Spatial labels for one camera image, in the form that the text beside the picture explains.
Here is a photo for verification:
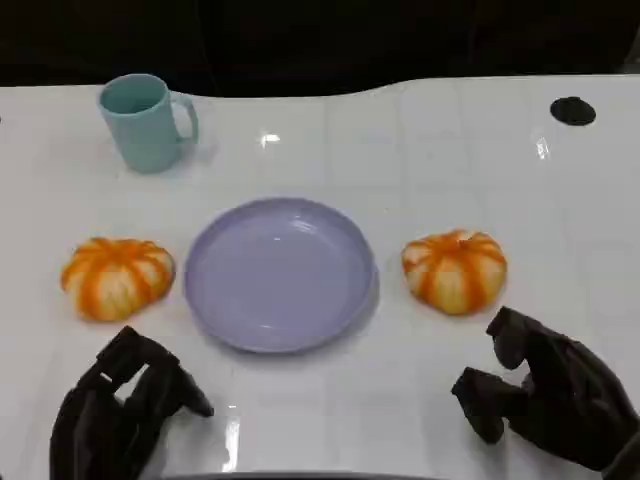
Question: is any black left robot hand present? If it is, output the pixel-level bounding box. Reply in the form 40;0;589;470
48;325;215;480

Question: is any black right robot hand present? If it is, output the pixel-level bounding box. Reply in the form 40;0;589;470
451;305;640;474

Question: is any orange white toy bread roll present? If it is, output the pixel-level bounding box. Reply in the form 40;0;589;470
60;236;177;322
401;228;509;316

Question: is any lilac plate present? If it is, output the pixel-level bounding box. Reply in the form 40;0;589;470
183;197;377;355

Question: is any pale green mug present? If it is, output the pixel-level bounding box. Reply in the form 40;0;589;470
97;73;200;175

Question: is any black table cable grommet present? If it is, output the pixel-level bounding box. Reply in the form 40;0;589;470
549;96;597;126

